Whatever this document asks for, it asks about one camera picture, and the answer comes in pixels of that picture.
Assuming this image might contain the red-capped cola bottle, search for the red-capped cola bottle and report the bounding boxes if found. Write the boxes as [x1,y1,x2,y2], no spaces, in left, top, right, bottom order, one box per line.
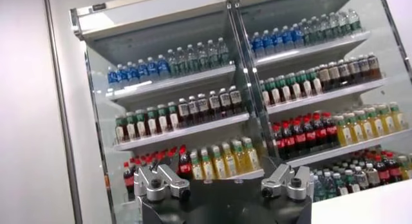
[272,124,286,160]
[178,145,193,180]
[293,119,306,154]
[283,122,295,157]
[314,114,328,149]
[304,117,317,151]
[324,111,338,146]
[124,162,135,197]
[387,152,402,182]
[375,154,390,185]

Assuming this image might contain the clear green-tinted water bottle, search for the clear green-tinted water bottle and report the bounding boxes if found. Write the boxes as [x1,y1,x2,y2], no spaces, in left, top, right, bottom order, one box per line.
[310,16,321,43]
[320,14,331,41]
[323,172,335,200]
[168,50,178,77]
[177,47,188,75]
[187,44,198,73]
[349,8,361,33]
[207,40,218,69]
[197,42,208,71]
[314,175,324,202]
[339,10,350,35]
[218,37,229,67]
[330,12,341,38]
[301,18,312,46]

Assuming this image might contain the beige label dark bottle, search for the beige label dark bottle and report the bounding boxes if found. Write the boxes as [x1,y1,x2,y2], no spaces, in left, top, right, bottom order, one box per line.
[329,62,341,89]
[319,65,331,91]

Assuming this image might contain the blue water bottle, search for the blue water bottle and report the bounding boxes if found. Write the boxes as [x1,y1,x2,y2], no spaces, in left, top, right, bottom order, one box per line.
[272,27,283,53]
[262,30,273,55]
[282,25,293,51]
[158,54,169,79]
[127,61,138,83]
[137,59,149,82]
[252,32,263,58]
[108,66,118,87]
[147,57,159,80]
[117,63,128,84]
[292,23,303,49]

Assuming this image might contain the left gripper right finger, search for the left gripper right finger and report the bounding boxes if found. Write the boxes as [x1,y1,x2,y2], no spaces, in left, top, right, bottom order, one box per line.
[261,163,315,201]

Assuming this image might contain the drinks display cabinet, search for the drinks display cabinet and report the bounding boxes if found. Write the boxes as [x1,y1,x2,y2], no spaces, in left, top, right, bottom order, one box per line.
[69,0,268,224]
[225,0,412,202]

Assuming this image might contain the yellow green-capped tea bottle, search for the yellow green-capped tea bottle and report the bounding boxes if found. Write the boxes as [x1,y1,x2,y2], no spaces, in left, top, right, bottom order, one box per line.
[189,151,203,180]
[368,107,383,137]
[398,155,411,180]
[212,145,226,180]
[347,113,362,144]
[336,115,351,146]
[357,110,373,140]
[201,147,214,180]
[389,102,407,131]
[243,137,260,172]
[222,142,238,177]
[379,104,395,135]
[233,140,248,174]

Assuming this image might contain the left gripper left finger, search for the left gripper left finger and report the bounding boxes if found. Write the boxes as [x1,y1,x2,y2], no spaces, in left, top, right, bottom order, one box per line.
[134,163,191,203]

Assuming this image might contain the dark slanted door frame bar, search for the dark slanted door frame bar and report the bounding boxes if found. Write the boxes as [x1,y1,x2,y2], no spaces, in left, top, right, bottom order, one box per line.
[375,0,412,72]
[43,0,83,224]

